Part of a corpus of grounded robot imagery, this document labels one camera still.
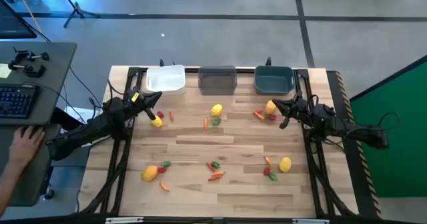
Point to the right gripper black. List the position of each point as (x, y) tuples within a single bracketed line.
[(297, 109)]

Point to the green screen panel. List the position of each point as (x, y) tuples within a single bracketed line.
[(393, 144)]

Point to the black computer monitor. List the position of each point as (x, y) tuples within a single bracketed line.
[(11, 24)]

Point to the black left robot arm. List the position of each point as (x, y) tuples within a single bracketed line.
[(100, 124)]

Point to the pale sticky note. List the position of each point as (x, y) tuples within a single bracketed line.
[(4, 71)]

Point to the silver metal bracket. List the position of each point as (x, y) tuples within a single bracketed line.
[(310, 221), (124, 220)]

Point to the black aluminium table frame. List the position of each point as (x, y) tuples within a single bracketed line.
[(133, 73)]

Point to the black backlit keyboard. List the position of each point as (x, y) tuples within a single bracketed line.
[(16, 100)]

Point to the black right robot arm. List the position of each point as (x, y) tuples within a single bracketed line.
[(353, 130)]

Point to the person's hand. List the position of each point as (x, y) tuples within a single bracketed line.
[(25, 147)]

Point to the white paper sheet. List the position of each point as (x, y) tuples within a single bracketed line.
[(81, 114)]

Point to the yellow toy lemon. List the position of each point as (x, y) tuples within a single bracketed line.
[(156, 122), (285, 164), (216, 110)]

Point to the dark teal plastic basket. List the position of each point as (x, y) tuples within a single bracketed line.
[(273, 80)]

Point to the red toy chili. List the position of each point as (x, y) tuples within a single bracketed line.
[(214, 178), (259, 110), (210, 166), (171, 116)]

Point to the orange toy mango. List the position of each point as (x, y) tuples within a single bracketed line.
[(149, 173)]

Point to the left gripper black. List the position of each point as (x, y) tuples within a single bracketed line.
[(140, 100)]

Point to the person's forearm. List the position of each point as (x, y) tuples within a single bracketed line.
[(8, 187)]

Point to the black tripod stand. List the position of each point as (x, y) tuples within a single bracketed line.
[(77, 10)]

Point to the black C-clamp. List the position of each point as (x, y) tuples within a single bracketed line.
[(21, 54), (35, 72)]

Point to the grey translucent plastic basket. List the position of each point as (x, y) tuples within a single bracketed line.
[(217, 80)]

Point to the white plastic basket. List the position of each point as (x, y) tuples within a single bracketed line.
[(165, 79)]

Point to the small black table clamp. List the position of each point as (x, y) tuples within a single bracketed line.
[(268, 61), (161, 63)]

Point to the black desk caster wheel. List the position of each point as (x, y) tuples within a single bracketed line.
[(49, 193)]

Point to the orange toy carrot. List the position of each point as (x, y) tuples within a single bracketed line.
[(259, 116), (205, 123), (218, 173), (268, 161), (164, 186)]

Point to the dark grey desk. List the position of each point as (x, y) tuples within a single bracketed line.
[(56, 70)]

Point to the green toy bell pepper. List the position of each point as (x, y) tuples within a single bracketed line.
[(216, 165), (165, 164), (217, 121), (273, 176)]

